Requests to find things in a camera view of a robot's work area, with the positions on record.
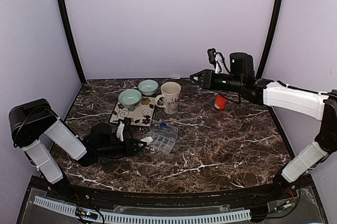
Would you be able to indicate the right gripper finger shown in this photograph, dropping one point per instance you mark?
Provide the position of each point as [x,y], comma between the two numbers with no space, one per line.
[199,74]
[198,81]

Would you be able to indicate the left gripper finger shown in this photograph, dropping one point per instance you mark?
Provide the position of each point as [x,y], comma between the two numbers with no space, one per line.
[139,142]
[137,149]

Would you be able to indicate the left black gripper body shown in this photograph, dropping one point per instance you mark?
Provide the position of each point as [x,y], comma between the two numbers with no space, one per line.
[127,151]

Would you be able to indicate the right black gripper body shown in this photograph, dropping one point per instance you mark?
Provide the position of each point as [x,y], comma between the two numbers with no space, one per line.
[211,83]

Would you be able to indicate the small white pill bottle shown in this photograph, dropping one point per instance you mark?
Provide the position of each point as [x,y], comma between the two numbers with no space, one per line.
[147,140]

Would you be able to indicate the orange pill bottle grey cap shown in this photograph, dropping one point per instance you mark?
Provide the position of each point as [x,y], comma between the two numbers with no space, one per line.
[220,101]

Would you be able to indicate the clear plastic pill organizer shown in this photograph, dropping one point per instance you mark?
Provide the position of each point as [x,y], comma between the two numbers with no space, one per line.
[163,136]

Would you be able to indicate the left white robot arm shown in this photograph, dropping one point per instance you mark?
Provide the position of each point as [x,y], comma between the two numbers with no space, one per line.
[32,120]

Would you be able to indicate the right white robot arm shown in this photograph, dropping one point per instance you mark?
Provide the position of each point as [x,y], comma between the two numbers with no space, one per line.
[240,78]

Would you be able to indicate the floral rectangular ceramic plate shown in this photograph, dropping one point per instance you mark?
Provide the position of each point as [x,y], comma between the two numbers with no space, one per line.
[140,116]

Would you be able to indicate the cream ceramic mug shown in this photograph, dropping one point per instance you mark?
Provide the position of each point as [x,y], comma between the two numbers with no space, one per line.
[169,99]

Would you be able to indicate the light green ceramic bowl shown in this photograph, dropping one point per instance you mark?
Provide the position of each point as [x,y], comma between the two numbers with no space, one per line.
[130,98]

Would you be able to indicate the blue striped ceramic bowl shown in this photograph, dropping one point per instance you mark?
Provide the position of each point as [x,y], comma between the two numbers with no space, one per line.
[148,87]

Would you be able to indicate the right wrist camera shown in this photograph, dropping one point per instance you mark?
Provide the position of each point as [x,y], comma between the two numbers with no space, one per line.
[217,60]

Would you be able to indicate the black front rail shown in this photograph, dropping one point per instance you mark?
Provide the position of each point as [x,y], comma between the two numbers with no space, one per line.
[254,197]

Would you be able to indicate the white slotted cable duct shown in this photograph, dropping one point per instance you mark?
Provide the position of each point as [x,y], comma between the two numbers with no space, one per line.
[92,216]

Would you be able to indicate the right black frame post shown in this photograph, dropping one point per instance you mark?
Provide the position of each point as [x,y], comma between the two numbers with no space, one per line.
[269,38]

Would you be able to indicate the black frame post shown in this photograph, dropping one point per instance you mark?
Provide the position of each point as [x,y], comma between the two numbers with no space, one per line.
[70,40]
[269,38]

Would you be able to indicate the left black frame post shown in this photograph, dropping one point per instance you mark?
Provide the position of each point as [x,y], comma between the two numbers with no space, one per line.
[70,40]

